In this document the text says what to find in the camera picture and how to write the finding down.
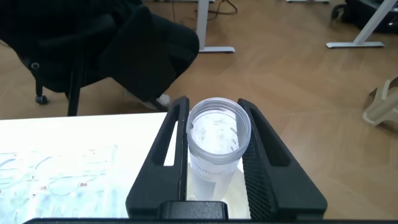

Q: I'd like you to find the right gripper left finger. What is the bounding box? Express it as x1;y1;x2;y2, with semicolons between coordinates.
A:
126;95;190;219

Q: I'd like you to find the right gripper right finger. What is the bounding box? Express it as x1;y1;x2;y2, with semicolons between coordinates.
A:
238;98;328;220

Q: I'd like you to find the yellow pigment test tube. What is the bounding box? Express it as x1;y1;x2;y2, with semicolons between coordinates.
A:
185;97;252;202

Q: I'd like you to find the black wheeled robot base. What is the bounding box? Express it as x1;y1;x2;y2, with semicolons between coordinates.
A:
331;0;398;34

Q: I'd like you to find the clear acrylic tube rack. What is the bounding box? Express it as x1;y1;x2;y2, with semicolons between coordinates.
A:
0;144;150;218

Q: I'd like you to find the black office chair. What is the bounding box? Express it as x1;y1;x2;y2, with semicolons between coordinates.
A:
18;14;118;118
0;0;200;112

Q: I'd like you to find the beige plastic stool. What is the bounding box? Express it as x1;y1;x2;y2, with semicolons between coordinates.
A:
362;76;398;131

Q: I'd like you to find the white desk single leg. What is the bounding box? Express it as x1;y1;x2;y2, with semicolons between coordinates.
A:
174;0;236;54

